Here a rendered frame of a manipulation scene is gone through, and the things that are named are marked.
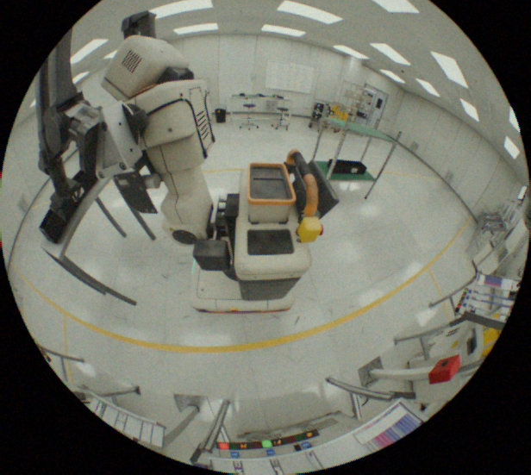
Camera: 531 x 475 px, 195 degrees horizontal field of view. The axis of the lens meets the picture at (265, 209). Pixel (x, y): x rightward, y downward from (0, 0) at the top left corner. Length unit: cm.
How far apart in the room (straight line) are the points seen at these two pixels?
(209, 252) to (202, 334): 83
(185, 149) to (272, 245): 37
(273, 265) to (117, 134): 47
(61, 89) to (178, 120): 29
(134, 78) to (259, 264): 56
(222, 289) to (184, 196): 64
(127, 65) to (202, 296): 103
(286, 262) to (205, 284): 66
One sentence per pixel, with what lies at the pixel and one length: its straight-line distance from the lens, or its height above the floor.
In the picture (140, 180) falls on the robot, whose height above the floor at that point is 102.
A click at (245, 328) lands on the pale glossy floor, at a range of 123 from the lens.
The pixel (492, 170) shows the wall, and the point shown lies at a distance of 862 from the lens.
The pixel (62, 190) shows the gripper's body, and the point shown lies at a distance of 60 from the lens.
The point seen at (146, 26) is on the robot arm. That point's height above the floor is 153.
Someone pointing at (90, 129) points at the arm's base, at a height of 121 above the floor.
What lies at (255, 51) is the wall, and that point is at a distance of 621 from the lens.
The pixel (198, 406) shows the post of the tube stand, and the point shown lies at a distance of 142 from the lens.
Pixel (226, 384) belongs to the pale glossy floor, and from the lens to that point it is 131.
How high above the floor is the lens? 123
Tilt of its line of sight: 46 degrees down
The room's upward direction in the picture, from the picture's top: 7 degrees clockwise
